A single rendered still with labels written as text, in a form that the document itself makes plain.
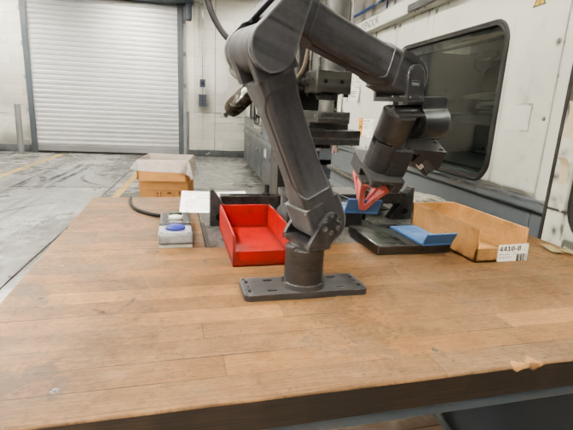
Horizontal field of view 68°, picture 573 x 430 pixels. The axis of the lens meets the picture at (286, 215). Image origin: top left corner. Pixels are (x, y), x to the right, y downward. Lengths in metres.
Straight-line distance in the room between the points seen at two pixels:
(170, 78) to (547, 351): 9.85
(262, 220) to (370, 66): 0.49
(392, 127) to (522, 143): 0.76
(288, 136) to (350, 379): 0.32
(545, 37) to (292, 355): 1.16
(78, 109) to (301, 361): 10.13
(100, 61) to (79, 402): 10.04
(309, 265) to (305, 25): 0.34
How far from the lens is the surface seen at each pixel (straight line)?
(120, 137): 10.35
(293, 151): 0.60
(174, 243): 0.89
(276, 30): 0.57
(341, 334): 0.58
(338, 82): 1.04
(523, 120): 1.44
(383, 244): 0.91
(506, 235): 1.04
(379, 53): 0.68
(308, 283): 0.67
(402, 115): 0.72
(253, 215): 1.01
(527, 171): 1.41
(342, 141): 1.04
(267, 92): 0.57
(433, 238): 0.93
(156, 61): 10.25
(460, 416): 1.77
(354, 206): 0.82
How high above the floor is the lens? 1.18
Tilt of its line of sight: 14 degrees down
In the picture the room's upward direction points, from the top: 3 degrees clockwise
